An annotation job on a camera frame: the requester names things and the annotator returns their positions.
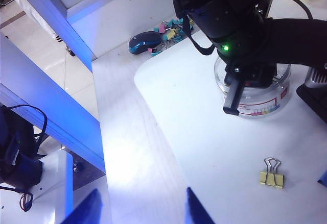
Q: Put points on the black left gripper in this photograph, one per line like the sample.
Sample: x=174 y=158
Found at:
x=255 y=76

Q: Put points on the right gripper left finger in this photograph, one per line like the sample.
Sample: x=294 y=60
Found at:
x=87 y=211

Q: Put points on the black caster wheel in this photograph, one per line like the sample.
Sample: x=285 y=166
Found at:
x=71 y=51

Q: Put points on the teal binder clip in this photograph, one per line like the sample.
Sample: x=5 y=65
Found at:
x=176 y=22
x=155 y=53
x=180 y=36

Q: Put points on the metal frame beam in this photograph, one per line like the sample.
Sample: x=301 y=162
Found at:
x=38 y=94
x=51 y=17

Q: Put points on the round transparent plastic jar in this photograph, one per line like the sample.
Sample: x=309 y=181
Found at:
x=260 y=106

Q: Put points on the white desk riser board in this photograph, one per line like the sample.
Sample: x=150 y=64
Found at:
x=204 y=132

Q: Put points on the pink binder clip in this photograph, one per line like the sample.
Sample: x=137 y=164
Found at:
x=150 y=50
x=162 y=28

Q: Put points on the blue and black mouse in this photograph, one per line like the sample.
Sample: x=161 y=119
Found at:
x=144 y=41

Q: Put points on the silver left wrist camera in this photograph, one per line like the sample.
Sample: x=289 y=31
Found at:
x=316 y=76

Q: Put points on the black electronic box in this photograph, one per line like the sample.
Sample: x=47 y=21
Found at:
x=15 y=152

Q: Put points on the yellow binder clip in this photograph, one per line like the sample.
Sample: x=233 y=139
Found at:
x=171 y=34
x=272 y=179

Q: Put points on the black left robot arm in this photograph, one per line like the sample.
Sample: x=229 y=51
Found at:
x=230 y=12

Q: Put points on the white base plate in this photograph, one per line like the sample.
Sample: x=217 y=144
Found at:
x=51 y=183

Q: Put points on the black computer keyboard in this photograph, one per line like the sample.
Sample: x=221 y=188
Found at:
x=314 y=101

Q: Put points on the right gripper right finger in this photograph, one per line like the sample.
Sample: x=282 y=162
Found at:
x=196 y=211

